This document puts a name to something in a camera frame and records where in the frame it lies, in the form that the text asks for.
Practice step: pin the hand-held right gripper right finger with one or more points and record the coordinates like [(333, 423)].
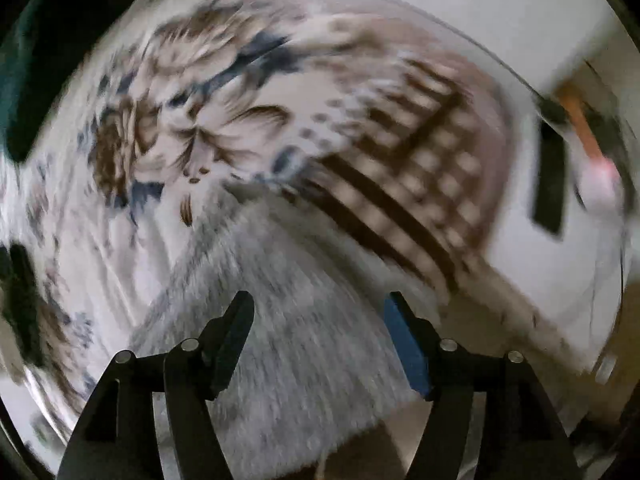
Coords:
[(405, 345)]

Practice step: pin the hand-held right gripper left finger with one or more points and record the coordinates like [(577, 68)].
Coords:
[(232, 340)]

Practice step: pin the grey towel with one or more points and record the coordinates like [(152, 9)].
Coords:
[(300, 360)]

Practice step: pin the dark green folded garment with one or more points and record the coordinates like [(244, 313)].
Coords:
[(22, 300)]

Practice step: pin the floral bedsheet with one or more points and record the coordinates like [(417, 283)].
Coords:
[(225, 125)]

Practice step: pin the black rectangular object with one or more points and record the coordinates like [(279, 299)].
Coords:
[(549, 175)]

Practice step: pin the orange blurred object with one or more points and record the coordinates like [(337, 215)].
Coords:
[(582, 120)]

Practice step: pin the dark teal pillow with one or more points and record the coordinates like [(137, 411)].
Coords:
[(40, 60)]

